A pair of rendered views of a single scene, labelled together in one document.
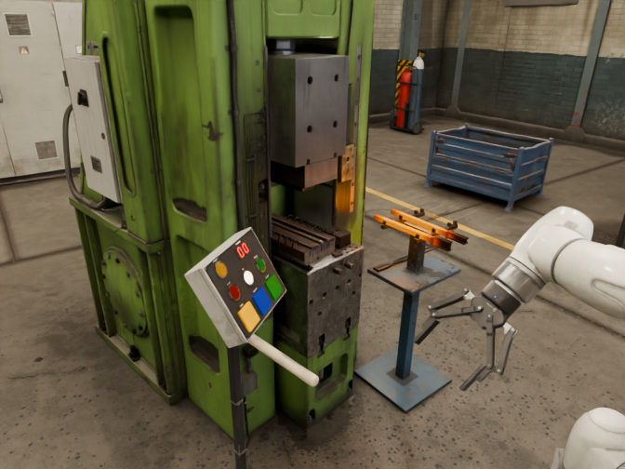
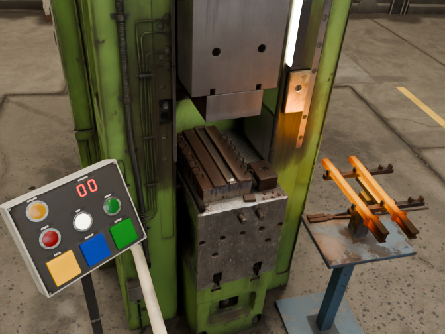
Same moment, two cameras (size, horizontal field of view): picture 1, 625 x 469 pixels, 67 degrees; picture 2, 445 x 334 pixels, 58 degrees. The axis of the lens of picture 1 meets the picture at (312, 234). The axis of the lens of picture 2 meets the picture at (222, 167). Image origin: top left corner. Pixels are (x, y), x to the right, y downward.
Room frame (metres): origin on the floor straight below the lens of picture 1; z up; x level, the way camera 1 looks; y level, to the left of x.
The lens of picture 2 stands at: (0.77, -0.47, 1.93)
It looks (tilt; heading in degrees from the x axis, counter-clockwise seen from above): 36 degrees down; 23
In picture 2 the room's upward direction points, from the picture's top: 4 degrees clockwise
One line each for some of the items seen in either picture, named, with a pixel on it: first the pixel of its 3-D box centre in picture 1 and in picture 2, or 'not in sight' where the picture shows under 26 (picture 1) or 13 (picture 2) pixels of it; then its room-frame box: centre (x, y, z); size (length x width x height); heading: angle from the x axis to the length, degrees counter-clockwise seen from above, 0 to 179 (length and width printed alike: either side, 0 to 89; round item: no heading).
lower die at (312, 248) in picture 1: (287, 236); (209, 160); (2.02, 0.12, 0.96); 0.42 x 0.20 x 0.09; 46
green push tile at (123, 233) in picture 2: (272, 287); (123, 233); (1.47, 0.14, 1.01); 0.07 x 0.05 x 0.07; 161
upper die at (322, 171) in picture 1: (286, 162); (212, 79); (2.02, 0.12, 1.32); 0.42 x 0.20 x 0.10; 46
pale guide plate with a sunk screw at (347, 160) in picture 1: (346, 163); (296, 91); (2.19, -0.16, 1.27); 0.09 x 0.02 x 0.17; 136
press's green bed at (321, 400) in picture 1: (295, 354); (212, 267); (2.07, 0.09, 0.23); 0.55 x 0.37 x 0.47; 46
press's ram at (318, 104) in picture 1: (293, 103); (228, 10); (2.05, 0.09, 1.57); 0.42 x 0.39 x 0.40; 46
